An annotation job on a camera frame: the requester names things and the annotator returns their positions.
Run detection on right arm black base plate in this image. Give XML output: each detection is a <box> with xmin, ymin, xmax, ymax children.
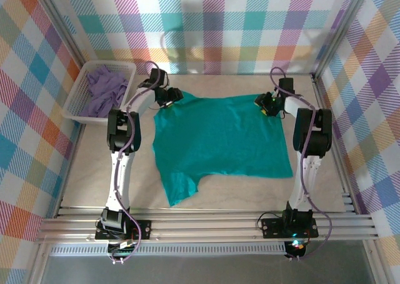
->
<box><xmin>261</xmin><ymin>216</ymin><xmax>319</xmax><ymax>238</ymax></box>

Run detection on slotted grey cable duct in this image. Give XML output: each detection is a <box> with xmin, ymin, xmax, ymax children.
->
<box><xmin>49</xmin><ymin>245</ymin><xmax>288</xmax><ymax>256</ymax></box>

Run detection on white plastic mesh basket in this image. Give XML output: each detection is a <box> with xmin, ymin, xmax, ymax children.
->
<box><xmin>61</xmin><ymin>59</ymin><xmax>138</xmax><ymax>127</ymax></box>

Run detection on aluminium table edge rail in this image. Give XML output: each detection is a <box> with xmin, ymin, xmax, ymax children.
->
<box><xmin>311</xmin><ymin>73</ymin><xmax>359</xmax><ymax>205</ymax></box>
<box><xmin>54</xmin><ymin>121</ymin><xmax>85</xmax><ymax>218</ymax></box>

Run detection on aluminium corner post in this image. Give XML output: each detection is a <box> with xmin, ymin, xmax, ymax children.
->
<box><xmin>36</xmin><ymin>0</ymin><xmax>86</xmax><ymax>66</ymax></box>
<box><xmin>314</xmin><ymin>0</ymin><xmax>374</xmax><ymax>75</ymax></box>

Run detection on aluminium mounting rail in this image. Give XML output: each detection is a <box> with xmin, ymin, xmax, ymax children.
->
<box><xmin>34</xmin><ymin>202</ymin><xmax>379</xmax><ymax>245</ymax></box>

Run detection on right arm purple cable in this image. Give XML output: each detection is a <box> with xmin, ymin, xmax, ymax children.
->
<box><xmin>270</xmin><ymin>66</ymin><xmax>334</xmax><ymax>261</ymax></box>

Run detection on purple cloth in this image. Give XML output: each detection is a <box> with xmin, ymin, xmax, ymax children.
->
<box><xmin>81</xmin><ymin>64</ymin><xmax>129</xmax><ymax>118</ymax></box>

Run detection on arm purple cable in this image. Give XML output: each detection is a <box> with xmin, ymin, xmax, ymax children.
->
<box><xmin>270</xmin><ymin>66</ymin><xmax>334</xmax><ymax>261</ymax></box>
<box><xmin>107</xmin><ymin>61</ymin><xmax>169</xmax><ymax>265</ymax></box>

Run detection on teal t-shirt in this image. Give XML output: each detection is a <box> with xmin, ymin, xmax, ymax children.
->
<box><xmin>152</xmin><ymin>89</ymin><xmax>294</xmax><ymax>208</ymax></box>

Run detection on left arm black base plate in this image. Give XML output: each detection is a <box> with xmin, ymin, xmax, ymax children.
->
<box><xmin>95</xmin><ymin>220</ymin><xmax>153</xmax><ymax>240</ymax></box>

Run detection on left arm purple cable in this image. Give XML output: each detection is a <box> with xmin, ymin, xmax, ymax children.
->
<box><xmin>107</xmin><ymin>61</ymin><xmax>169</xmax><ymax>265</ymax></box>

